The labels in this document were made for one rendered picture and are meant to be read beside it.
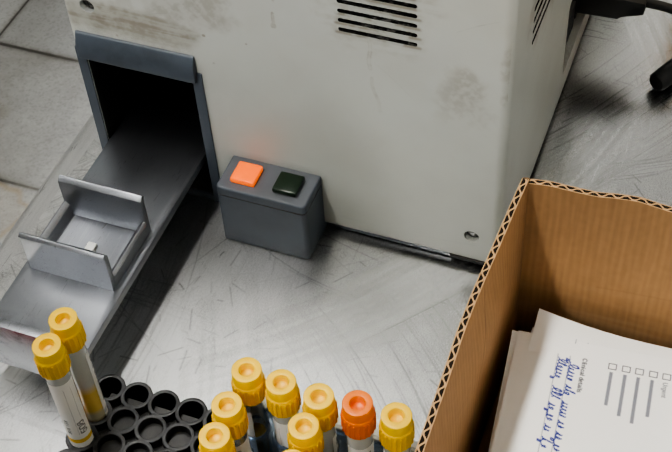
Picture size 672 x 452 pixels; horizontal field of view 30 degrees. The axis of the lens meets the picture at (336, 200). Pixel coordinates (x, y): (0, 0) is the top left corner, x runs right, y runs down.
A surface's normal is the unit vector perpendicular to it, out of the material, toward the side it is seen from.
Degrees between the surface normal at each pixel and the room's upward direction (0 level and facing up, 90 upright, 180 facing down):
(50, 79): 0
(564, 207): 89
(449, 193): 90
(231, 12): 90
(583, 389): 3
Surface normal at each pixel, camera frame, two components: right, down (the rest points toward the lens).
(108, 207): -0.35, 0.71
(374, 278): -0.05, -0.67
